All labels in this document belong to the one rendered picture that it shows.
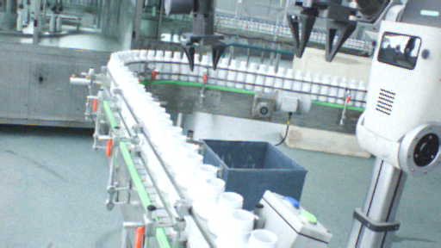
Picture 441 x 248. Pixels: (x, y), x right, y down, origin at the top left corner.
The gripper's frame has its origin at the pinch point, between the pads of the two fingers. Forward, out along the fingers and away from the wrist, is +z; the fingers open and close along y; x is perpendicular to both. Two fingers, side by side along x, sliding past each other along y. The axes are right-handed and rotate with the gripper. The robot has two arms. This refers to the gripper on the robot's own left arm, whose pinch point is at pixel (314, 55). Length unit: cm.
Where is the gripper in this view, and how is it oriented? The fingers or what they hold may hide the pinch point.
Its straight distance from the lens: 77.1
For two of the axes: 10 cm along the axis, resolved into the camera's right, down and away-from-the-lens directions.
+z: -1.5, 9.5, 2.6
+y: 9.3, 0.5, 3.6
